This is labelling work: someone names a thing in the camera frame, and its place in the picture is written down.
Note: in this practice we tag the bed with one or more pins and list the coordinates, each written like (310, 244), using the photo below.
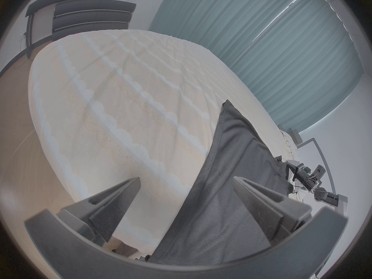
(116, 97)

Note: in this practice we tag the black T-shirt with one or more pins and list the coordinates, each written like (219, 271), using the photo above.
(226, 155)

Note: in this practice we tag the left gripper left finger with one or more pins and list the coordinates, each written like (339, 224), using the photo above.
(113, 214)

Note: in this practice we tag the blue-green curtain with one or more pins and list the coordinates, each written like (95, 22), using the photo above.
(261, 54)

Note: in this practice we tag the grey bedside table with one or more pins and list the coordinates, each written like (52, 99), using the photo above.
(296, 135)

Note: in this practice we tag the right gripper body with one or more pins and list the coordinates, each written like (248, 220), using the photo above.
(303, 177)

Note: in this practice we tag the white printed pillow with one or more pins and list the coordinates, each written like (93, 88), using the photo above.
(289, 147)

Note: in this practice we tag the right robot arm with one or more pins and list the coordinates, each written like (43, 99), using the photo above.
(328, 198)

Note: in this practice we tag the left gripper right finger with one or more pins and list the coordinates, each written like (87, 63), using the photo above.
(261, 211)

